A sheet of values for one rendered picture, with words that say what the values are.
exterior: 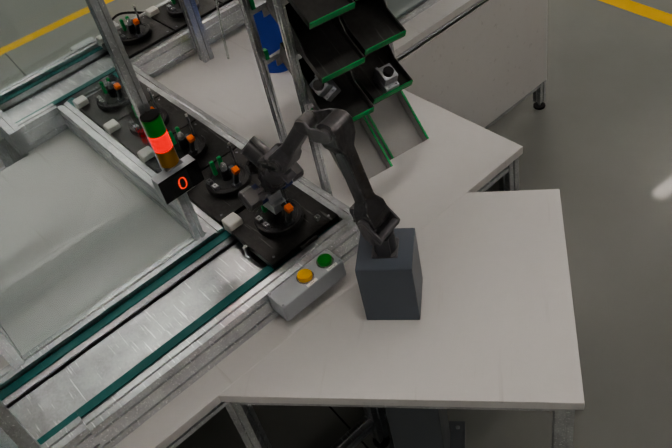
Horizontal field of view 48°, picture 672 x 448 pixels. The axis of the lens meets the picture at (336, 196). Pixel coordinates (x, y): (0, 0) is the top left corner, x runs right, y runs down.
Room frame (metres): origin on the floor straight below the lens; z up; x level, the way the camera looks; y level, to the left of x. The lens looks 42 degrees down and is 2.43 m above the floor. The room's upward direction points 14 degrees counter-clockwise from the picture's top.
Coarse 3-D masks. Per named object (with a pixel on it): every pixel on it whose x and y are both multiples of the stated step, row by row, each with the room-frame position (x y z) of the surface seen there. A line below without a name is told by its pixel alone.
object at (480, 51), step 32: (448, 0) 2.71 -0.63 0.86; (480, 0) 2.72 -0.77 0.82; (512, 0) 2.81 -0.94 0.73; (544, 0) 2.93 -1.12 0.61; (416, 32) 2.53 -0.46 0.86; (448, 32) 2.60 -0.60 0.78; (480, 32) 2.70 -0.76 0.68; (512, 32) 2.81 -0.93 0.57; (544, 32) 2.93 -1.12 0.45; (416, 64) 2.50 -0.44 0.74; (448, 64) 2.59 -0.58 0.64; (480, 64) 2.70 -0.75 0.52; (512, 64) 2.81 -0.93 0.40; (544, 64) 2.93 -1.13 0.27; (448, 96) 2.59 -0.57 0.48; (480, 96) 2.69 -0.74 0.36; (512, 96) 2.81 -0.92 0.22; (544, 96) 2.95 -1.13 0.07
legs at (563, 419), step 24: (240, 408) 1.12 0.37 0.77; (408, 408) 1.20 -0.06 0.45; (432, 408) 0.98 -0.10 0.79; (456, 408) 0.96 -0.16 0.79; (480, 408) 0.94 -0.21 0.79; (504, 408) 0.93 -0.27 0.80; (528, 408) 0.91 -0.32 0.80; (240, 432) 1.13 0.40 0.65; (264, 432) 1.16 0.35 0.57; (408, 432) 1.21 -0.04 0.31; (432, 432) 1.18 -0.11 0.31; (456, 432) 1.33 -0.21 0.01; (552, 432) 0.93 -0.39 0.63
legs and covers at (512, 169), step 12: (516, 168) 1.74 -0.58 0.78; (492, 180) 1.68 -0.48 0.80; (504, 180) 1.75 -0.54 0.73; (516, 180) 1.74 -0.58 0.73; (216, 408) 1.12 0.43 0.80; (372, 408) 1.35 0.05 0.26; (384, 408) 1.38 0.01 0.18; (204, 420) 1.09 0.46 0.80; (360, 420) 1.36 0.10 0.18; (372, 420) 1.35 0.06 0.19; (384, 420) 1.36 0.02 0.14; (192, 432) 1.07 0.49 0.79; (348, 432) 1.33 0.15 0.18; (360, 432) 1.32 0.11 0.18; (372, 432) 1.37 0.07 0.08; (384, 432) 1.36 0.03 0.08; (336, 444) 1.30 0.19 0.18; (348, 444) 1.29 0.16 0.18; (384, 444) 1.35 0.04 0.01
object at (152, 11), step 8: (176, 0) 3.03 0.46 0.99; (200, 0) 3.02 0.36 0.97; (208, 0) 3.00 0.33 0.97; (152, 8) 3.01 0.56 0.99; (160, 8) 3.03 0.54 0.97; (168, 8) 2.96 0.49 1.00; (176, 8) 2.96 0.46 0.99; (200, 8) 2.94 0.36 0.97; (208, 8) 2.93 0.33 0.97; (216, 8) 2.92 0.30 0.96; (152, 16) 2.98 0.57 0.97; (160, 16) 2.96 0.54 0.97; (168, 16) 2.94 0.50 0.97; (176, 16) 2.91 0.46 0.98; (200, 16) 2.88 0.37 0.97; (168, 24) 2.87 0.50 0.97; (176, 24) 2.86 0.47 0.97; (184, 24) 2.84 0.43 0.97
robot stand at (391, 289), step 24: (360, 240) 1.32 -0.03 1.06; (408, 240) 1.28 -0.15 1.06; (360, 264) 1.24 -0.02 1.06; (384, 264) 1.22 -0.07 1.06; (408, 264) 1.21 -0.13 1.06; (360, 288) 1.23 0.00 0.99; (384, 288) 1.21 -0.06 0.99; (408, 288) 1.19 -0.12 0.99; (384, 312) 1.21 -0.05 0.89; (408, 312) 1.20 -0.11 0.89
